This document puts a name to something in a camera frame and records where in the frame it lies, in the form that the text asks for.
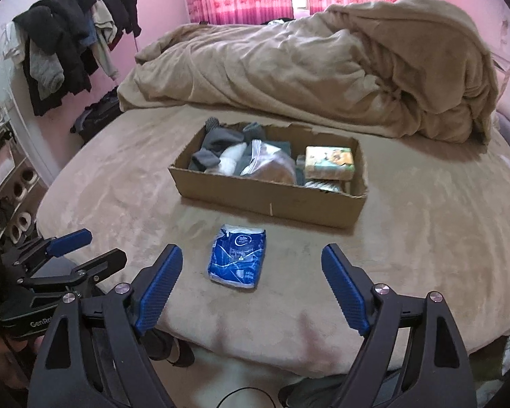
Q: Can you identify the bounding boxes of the person's left hand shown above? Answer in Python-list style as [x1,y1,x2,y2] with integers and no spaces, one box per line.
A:
[0,336,45,392]

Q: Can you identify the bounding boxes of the white fluffy slippers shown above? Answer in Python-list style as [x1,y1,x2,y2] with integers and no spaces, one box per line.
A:
[7,214,34,239]
[7,177,38,201]

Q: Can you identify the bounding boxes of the beige shirt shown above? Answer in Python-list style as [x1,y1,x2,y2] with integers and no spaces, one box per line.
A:
[91,2,120,79]

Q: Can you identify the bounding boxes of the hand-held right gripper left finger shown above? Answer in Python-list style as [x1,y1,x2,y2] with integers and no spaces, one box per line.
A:
[28,243,183,408]

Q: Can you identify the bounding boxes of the person's right leg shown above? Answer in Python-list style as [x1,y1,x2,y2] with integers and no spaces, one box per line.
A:
[280,372,353,408]

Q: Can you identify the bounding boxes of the grey knit sweater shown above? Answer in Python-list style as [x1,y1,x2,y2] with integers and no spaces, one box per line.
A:
[29,49,65,99]

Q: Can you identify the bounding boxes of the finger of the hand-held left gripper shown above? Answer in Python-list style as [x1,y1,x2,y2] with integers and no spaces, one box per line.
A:
[2,228,93,279]
[17,249,127,296]

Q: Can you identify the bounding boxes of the beige duvet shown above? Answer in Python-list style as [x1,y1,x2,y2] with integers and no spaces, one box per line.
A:
[117,0,500,145]

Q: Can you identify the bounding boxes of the cardboard box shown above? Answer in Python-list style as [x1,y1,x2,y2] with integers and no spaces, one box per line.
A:
[168,121,370,229]

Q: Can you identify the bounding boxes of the clear zip bag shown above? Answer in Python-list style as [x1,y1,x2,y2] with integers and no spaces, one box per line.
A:
[240,139,298,184]

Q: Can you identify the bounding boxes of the blue tissue packet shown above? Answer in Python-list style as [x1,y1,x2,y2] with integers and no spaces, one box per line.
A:
[207,223,268,292]

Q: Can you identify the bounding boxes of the white shoe rack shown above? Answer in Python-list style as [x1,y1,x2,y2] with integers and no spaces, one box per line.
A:
[0,123,54,243]

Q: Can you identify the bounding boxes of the white sock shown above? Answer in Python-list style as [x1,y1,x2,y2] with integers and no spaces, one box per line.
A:
[204,143,249,176]

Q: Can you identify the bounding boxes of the black shoe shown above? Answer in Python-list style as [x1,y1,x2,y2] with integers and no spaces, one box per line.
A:
[147,329,195,367]

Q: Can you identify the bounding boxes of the black hoodie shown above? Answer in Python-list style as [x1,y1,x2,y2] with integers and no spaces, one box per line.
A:
[100,0,142,37]

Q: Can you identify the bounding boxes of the bag of white beads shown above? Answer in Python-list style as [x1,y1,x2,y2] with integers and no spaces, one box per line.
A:
[302,178,349,194]

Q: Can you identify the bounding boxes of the clothes on rack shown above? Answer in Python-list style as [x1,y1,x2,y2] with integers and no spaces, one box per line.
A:
[14,0,95,96]

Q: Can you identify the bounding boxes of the black floor cable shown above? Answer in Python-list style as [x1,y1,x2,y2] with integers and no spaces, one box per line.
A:
[215,387,277,408]

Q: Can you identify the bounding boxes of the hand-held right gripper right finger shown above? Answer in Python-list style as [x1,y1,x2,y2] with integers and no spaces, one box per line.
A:
[321,243,479,408]

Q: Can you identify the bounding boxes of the black suitcase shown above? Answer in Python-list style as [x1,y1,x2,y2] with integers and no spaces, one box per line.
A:
[70,91,123,143]

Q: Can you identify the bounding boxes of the grey sock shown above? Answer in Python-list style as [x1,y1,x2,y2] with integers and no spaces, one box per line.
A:
[189,117,245,171]

